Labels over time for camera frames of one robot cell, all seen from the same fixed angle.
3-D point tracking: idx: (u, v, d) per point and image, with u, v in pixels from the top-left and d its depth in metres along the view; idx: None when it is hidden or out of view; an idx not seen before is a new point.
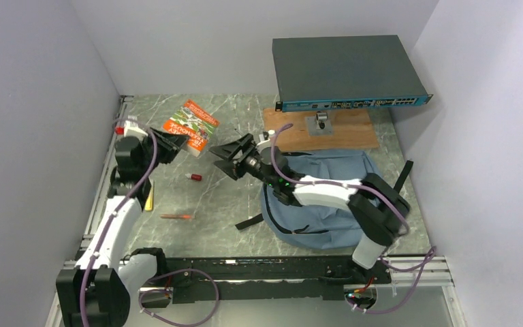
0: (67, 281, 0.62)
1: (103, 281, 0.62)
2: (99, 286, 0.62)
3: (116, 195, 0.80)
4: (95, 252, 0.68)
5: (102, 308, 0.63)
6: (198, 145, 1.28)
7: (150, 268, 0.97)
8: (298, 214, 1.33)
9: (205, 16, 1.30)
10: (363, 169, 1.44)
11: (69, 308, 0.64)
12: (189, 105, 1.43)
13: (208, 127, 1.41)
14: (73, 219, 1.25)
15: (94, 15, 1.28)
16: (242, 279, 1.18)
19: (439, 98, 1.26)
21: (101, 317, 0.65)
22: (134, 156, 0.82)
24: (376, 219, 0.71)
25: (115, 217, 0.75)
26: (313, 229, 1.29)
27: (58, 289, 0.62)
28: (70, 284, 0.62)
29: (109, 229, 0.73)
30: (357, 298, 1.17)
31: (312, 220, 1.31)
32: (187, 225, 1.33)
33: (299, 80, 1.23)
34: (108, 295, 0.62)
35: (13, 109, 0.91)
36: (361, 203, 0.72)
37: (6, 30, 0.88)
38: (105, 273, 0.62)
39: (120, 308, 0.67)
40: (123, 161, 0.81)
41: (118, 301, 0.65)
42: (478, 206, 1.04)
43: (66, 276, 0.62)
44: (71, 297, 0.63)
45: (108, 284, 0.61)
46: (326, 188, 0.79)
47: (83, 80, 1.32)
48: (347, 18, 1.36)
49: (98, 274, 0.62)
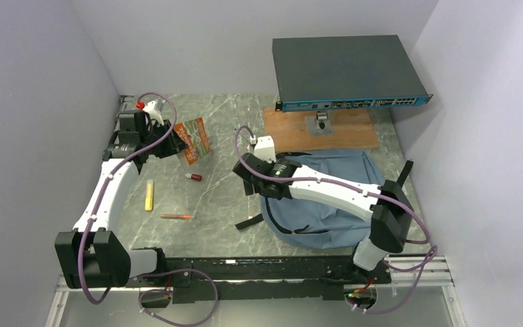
0: (67, 244, 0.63)
1: (101, 243, 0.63)
2: (98, 249, 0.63)
3: (112, 160, 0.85)
4: (93, 214, 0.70)
5: (102, 268, 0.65)
6: (190, 159, 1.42)
7: (150, 263, 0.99)
8: (298, 216, 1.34)
9: (205, 16, 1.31)
10: (363, 168, 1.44)
11: (69, 270, 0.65)
12: (200, 123, 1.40)
13: (201, 150, 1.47)
14: (73, 219, 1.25)
15: (94, 14, 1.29)
16: (242, 279, 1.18)
19: (440, 98, 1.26)
21: (101, 276, 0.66)
22: (137, 120, 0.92)
24: (394, 234, 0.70)
25: (112, 180, 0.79)
26: (313, 229, 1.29)
27: (58, 251, 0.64)
28: (69, 246, 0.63)
29: (107, 191, 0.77)
30: (357, 298, 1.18)
31: (312, 220, 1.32)
32: (187, 225, 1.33)
33: (298, 80, 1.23)
34: (107, 255, 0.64)
35: (14, 109, 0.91)
36: (386, 216, 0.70)
37: (6, 30, 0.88)
38: (103, 236, 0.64)
39: (120, 268, 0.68)
40: (127, 120, 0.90)
41: (117, 263, 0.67)
42: (478, 206, 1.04)
43: (65, 238, 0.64)
44: (71, 258, 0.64)
45: (106, 244, 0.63)
46: (338, 191, 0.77)
47: (84, 80, 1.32)
48: (347, 18, 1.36)
49: (96, 236, 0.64)
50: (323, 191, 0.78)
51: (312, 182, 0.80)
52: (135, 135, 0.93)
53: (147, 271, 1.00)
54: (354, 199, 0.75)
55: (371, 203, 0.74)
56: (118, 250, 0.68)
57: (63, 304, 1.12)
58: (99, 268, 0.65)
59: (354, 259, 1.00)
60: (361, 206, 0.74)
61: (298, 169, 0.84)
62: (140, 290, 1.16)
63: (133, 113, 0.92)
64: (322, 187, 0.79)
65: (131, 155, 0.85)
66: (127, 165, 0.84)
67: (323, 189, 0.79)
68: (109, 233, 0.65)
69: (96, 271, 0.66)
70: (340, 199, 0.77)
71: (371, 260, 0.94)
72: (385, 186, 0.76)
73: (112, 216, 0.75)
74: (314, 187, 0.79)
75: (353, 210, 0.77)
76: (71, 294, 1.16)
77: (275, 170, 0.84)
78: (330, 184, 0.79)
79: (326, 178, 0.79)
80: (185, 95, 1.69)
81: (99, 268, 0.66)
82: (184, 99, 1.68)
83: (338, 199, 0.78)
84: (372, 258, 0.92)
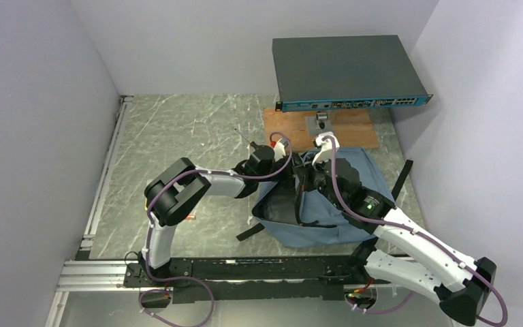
0: (184, 165, 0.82)
1: (197, 185, 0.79)
2: (190, 187, 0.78)
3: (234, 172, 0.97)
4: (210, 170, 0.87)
5: (174, 200, 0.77)
6: None
7: (160, 257, 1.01)
8: (310, 208, 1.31)
9: (206, 17, 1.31)
10: (363, 163, 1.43)
11: (163, 176, 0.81)
12: None
13: None
14: (74, 220, 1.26)
15: (94, 16, 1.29)
16: (241, 279, 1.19)
19: (440, 99, 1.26)
21: (163, 204, 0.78)
22: (261, 163, 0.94)
24: (473, 313, 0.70)
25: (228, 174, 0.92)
26: (323, 223, 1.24)
27: (175, 164, 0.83)
28: (182, 167, 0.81)
29: (220, 176, 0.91)
30: (357, 298, 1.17)
31: (323, 214, 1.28)
32: (187, 225, 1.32)
33: (299, 80, 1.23)
34: (191, 193, 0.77)
35: (15, 108, 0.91)
36: (479, 298, 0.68)
37: (6, 28, 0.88)
38: (201, 182, 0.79)
39: (178, 214, 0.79)
40: (254, 161, 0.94)
41: (184, 208, 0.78)
42: (479, 207, 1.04)
43: (186, 161, 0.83)
44: (172, 174, 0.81)
45: (200, 188, 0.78)
46: (430, 251, 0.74)
47: (84, 79, 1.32)
48: (347, 18, 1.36)
49: (199, 179, 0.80)
50: (415, 244, 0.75)
51: (404, 231, 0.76)
52: (255, 172, 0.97)
53: (150, 265, 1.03)
54: (448, 266, 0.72)
55: (464, 277, 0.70)
56: (195, 201, 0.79)
57: (63, 304, 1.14)
58: (173, 199, 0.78)
59: (370, 266, 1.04)
60: (453, 276, 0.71)
61: (391, 210, 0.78)
62: (140, 290, 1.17)
63: (262, 156, 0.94)
64: (415, 240, 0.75)
65: (239, 176, 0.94)
66: (235, 178, 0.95)
67: (415, 242, 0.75)
68: (208, 183, 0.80)
69: (168, 197, 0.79)
70: (432, 260, 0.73)
71: (386, 277, 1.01)
72: (482, 262, 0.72)
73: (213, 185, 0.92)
74: (406, 237, 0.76)
75: (439, 274, 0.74)
76: (71, 294, 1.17)
77: (365, 203, 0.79)
78: (424, 240, 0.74)
79: (421, 234, 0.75)
80: (184, 95, 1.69)
81: (173, 198, 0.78)
82: (184, 99, 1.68)
83: (428, 258, 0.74)
84: (392, 279, 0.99)
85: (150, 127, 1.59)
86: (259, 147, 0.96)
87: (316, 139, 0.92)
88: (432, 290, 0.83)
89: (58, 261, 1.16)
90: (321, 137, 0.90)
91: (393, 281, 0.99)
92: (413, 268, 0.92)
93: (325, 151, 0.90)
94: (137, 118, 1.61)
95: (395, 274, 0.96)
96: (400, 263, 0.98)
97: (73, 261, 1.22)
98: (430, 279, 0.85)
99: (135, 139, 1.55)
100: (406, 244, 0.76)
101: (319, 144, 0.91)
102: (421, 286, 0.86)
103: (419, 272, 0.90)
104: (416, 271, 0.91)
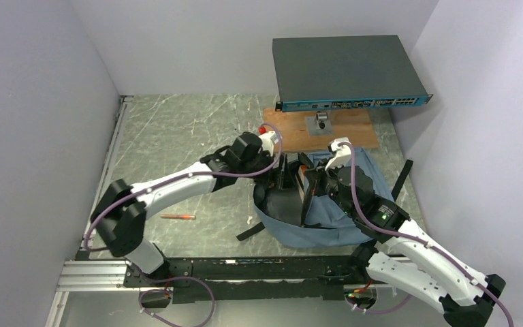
0: (115, 191, 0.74)
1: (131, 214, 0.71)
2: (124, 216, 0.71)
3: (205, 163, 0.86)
4: (150, 188, 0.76)
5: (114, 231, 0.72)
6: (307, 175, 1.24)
7: (154, 259, 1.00)
8: (314, 210, 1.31)
9: (206, 16, 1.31)
10: (364, 164, 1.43)
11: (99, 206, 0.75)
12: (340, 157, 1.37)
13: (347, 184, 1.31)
14: (74, 219, 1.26)
15: (95, 16, 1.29)
16: (241, 279, 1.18)
19: (440, 99, 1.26)
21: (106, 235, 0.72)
22: (246, 150, 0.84)
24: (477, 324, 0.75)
25: (186, 178, 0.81)
26: (325, 226, 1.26)
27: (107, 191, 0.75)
28: (113, 194, 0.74)
29: (176, 184, 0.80)
30: (357, 298, 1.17)
31: (325, 218, 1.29)
32: (187, 225, 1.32)
33: (299, 80, 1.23)
34: (127, 222, 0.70)
35: (16, 107, 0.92)
36: (488, 314, 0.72)
37: (6, 27, 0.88)
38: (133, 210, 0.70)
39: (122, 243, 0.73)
40: (239, 144, 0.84)
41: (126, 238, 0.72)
42: (479, 207, 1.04)
43: (118, 187, 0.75)
44: (107, 203, 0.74)
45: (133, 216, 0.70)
46: (444, 266, 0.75)
47: (83, 78, 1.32)
48: (347, 18, 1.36)
49: (131, 206, 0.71)
50: (428, 257, 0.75)
51: (418, 244, 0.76)
52: (236, 161, 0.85)
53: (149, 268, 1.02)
54: (460, 281, 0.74)
55: (475, 293, 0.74)
56: (137, 228, 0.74)
57: (63, 304, 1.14)
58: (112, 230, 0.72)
59: (370, 268, 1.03)
60: (464, 291, 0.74)
61: (406, 222, 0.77)
62: (140, 290, 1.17)
63: (248, 141, 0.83)
64: (430, 255, 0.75)
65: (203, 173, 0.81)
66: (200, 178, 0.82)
67: (429, 256, 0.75)
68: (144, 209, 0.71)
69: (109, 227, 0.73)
70: (445, 275, 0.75)
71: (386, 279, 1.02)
72: (493, 279, 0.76)
73: (169, 196, 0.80)
74: (421, 251, 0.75)
75: (449, 287, 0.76)
76: (71, 295, 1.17)
77: (379, 212, 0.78)
78: (438, 255, 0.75)
79: (436, 248, 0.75)
80: (184, 95, 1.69)
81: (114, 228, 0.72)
82: (184, 99, 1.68)
83: (442, 273, 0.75)
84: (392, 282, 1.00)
85: (150, 127, 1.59)
86: (244, 133, 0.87)
87: (329, 144, 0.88)
88: (437, 300, 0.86)
89: (58, 261, 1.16)
90: (337, 144, 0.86)
91: (391, 283, 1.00)
92: (416, 274, 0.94)
93: (336, 159, 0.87)
94: (137, 118, 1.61)
95: (398, 279, 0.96)
96: (404, 268, 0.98)
97: (73, 261, 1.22)
98: (435, 288, 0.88)
99: (135, 139, 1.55)
100: (419, 257, 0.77)
101: (335, 150, 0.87)
102: (425, 295, 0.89)
103: (423, 279, 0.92)
104: (420, 278, 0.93)
